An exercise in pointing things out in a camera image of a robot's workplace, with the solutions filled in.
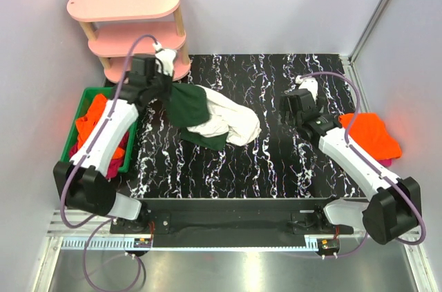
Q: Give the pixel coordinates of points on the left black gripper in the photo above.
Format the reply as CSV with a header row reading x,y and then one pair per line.
x,y
160,82

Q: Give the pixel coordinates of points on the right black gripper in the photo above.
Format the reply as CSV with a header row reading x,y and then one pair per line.
x,y
291,109

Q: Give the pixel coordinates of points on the white and green t-shirt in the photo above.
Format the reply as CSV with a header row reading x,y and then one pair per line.
x,y
209,119

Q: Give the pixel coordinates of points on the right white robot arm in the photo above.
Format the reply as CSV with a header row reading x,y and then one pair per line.
x,y
393,204

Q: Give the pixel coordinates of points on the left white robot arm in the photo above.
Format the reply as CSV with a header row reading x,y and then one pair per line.
x,y
82,181

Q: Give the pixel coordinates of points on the pink three-tier wooden shelf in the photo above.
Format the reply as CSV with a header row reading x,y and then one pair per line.
x,y
112,26

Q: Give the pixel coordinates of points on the green plastic bin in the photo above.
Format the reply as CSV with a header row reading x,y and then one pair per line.
x,y
84,104

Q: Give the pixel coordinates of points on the orange folded t-shirt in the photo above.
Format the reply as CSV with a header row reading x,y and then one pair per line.
x,y
370,133

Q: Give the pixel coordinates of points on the orange t-shirt in bin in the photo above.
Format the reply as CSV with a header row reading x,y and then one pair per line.
x,y
86,124

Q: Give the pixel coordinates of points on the magenta t-shirt in bin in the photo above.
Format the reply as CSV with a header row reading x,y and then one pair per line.
x,y
115,164

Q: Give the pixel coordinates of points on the magenta folded t-shirt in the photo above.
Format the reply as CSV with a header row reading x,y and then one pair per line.
x,y
386,162

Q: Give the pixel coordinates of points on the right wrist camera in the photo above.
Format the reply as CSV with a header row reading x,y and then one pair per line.
x,y
308,83

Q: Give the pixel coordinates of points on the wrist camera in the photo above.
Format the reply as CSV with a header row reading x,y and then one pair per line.
x,y
308,83
165,58

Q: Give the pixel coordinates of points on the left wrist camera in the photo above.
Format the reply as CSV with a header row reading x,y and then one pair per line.
x,y
165,58

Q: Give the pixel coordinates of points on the aluminium corner frame post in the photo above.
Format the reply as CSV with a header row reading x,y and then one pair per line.
x,y
369,28

